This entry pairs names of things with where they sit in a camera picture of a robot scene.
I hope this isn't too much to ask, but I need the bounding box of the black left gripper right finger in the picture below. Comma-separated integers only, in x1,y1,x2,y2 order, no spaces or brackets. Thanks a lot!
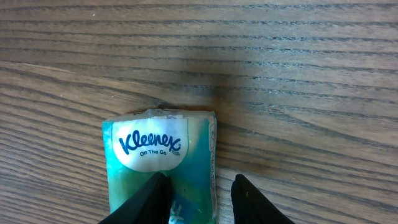
231,174,294,224

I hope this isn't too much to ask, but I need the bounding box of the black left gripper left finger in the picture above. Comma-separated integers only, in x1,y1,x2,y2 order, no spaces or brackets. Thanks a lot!
99,172,173,224

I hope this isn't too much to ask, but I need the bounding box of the teal Kleenex tissue pack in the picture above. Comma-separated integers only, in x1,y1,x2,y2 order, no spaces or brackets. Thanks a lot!
102,109,218,223

